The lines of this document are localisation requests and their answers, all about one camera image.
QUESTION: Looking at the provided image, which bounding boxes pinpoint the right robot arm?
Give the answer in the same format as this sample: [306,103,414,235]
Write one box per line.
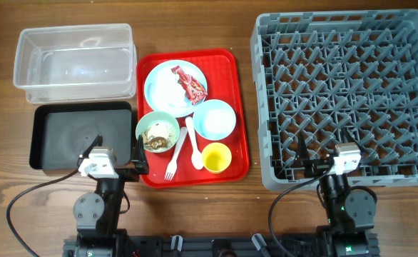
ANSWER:
[296,128,380,257]

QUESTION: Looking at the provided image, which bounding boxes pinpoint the clear plastic bin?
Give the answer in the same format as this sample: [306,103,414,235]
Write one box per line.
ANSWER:
[13,24,137,104]

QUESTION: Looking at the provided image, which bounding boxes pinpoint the white tissue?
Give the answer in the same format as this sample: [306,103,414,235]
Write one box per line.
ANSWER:
[156,69,186,108]

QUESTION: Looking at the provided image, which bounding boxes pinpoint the light blue bowl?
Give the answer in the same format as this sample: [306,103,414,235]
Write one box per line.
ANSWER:
[193,99,237,141]

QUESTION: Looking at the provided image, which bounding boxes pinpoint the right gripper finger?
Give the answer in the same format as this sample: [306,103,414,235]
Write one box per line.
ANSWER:
[342,128,368,154]
[296,131,309,160]

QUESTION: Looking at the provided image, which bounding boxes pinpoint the grey dishwasher rack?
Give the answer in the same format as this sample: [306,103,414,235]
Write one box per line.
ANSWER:
[250,9,418,191]

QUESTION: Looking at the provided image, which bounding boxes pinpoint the yellow cup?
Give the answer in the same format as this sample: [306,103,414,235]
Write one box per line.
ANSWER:
[202,143,232,173]

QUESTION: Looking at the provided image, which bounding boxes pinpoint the rice and food scraps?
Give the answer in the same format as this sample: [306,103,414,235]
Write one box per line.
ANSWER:
[141,121,176,152]

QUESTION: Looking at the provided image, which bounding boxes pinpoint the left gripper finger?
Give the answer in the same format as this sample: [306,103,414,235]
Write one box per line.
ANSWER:
[131,135,147,163]
[80,134,103,158]

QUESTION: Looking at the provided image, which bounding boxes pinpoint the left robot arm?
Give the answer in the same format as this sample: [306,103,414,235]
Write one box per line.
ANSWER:
[63,135,149,257]

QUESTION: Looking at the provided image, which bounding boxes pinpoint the white plastic fork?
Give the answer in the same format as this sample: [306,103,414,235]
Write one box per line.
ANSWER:
[165,127,188,181]

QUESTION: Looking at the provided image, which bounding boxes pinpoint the red snack wrapper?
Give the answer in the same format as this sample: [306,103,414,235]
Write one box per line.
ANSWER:
[171,66,208,105]

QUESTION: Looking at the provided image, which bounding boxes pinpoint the mint green bowl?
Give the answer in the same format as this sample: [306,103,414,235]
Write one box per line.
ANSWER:
[136,111,180,153]

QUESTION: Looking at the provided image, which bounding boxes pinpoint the large light blue plate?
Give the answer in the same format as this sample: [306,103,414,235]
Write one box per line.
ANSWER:
[144,60,208,118]

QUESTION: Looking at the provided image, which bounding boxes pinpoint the white plastic spoon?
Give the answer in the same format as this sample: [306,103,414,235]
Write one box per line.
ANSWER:
[185,116,203,170]

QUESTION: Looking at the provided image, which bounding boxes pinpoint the black waste tray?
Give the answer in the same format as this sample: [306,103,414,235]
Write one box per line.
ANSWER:
[29,101,137,171]

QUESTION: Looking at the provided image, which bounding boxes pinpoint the red serving tray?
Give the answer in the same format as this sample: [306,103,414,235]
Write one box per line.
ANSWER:
[136,49,250,188]

